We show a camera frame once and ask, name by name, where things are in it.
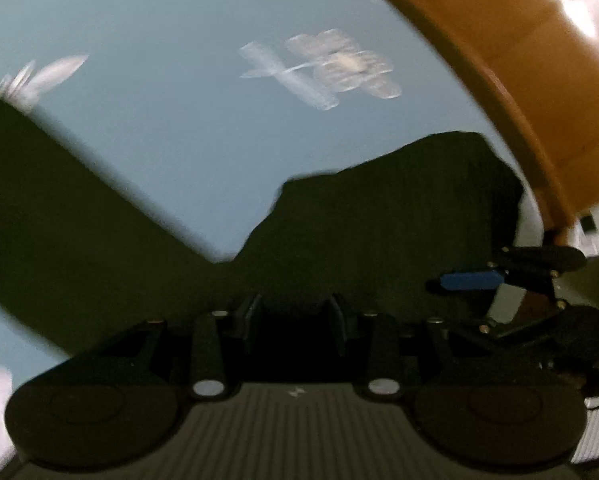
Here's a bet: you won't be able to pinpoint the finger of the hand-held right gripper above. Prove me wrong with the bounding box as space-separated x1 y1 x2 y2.
452 300 570 342
439 245 587 292

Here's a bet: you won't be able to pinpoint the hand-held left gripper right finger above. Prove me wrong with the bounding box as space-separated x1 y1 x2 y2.
327 292 480 401

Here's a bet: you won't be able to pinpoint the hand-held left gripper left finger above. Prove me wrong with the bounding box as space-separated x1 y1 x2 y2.
102 292 265 401

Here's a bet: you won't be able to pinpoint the black pants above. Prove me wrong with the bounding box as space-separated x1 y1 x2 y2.
0 95 535 401

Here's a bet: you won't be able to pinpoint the blue floral bed sheet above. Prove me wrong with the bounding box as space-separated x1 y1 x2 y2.
0 0 545 461

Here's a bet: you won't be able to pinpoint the wooden bed headboard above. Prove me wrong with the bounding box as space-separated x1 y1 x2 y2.
342 0 599 246

